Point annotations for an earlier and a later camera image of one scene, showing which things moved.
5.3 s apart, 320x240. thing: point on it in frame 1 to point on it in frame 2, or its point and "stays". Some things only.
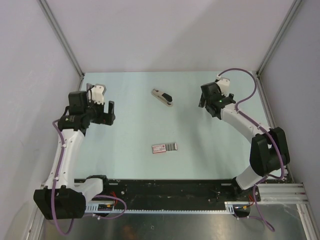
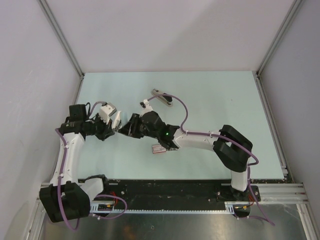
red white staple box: (164, 148) stays
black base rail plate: (138, 191) stays
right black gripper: (202, 103) to (131, 129)
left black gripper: (106, 118) to (107, 130)
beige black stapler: (163, 97) stays
